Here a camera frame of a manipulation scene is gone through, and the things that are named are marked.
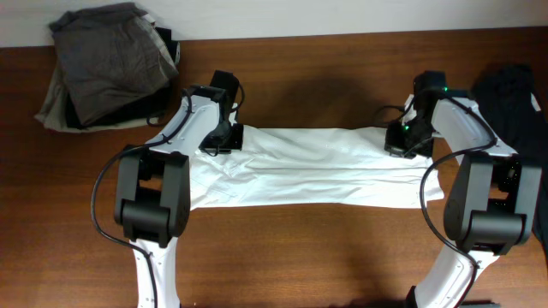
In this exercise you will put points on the folded beige garment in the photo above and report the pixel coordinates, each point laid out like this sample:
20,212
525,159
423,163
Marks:
52,113

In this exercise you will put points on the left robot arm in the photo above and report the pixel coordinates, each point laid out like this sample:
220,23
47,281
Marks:
153,195

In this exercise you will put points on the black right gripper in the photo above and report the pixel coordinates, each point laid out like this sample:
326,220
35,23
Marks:
402,143

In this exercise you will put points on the dark garment right side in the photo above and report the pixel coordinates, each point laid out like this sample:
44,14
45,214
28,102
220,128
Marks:
509,102

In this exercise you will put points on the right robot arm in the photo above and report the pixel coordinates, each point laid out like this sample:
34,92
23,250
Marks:
492,201

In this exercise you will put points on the white t-shirt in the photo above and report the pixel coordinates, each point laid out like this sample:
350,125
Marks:
311,166

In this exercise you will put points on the folded grey garment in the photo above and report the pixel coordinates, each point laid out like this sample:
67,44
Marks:
111,64

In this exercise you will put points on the folded black garment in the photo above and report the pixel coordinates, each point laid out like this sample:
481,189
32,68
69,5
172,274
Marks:
141,107

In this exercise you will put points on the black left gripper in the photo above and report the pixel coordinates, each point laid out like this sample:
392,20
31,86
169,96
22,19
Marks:
223,139

